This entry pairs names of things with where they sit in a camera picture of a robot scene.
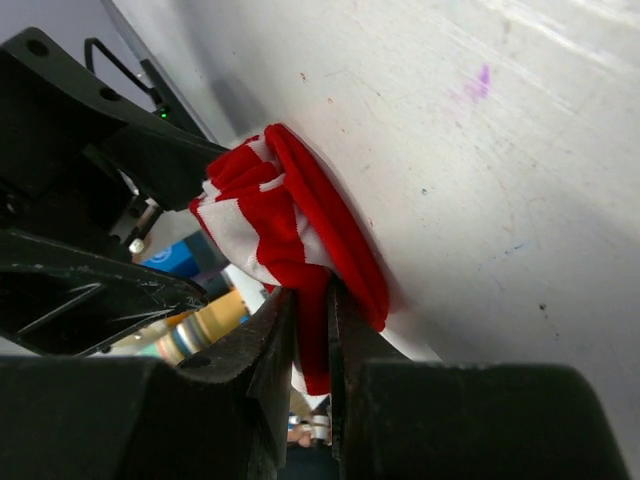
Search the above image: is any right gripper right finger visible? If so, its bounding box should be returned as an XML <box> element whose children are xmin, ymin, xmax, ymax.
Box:
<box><xmin>327</xmin><ymin>280</ymin><xmax>628</xmax><ymax>479</ymax></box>

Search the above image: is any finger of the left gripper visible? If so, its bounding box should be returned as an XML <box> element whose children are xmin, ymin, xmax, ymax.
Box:
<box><xmin>1</xmin><ymin>231</ymin><xmax>207</xmax><ymax>356</ymax></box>
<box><xmin>1</xmin><ymin>28</ymin><xmax>226</xmax><ymax>210</ymax></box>

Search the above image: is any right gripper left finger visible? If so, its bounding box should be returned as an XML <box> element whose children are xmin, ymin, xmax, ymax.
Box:
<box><xmin>1</xmin><ymin>289</ymin><xmax>295</xmax><ymax>479</ymax></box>

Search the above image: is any red white striped sock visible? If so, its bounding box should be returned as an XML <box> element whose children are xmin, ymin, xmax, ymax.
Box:
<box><xmin>189</xmin><ymin>124</ymin><xmax>390</xmax><ymax>395</ymax></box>

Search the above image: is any aluminium table frame rail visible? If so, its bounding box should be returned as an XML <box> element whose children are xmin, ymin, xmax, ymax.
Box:
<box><xmin>102</xmin><ymin>0</ymin><xmax>217</xmax><ymax>143</ymax></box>

